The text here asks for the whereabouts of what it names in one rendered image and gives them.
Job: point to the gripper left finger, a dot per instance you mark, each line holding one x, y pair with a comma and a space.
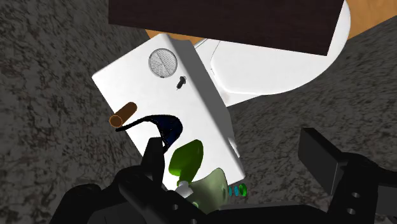
153, 164

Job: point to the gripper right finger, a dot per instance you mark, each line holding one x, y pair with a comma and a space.
322, 158

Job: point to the black dark blue ladle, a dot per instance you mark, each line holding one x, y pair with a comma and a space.
170, 127

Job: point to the brown cylinder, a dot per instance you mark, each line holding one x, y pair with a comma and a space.
124, 114

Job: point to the pale green curved object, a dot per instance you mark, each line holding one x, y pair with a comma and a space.
209, 190

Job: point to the small green and teal discs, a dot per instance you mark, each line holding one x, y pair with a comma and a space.
242, 189

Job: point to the small black peg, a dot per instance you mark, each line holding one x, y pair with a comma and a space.
181, 82

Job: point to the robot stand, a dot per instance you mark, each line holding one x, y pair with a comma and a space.
223, 21

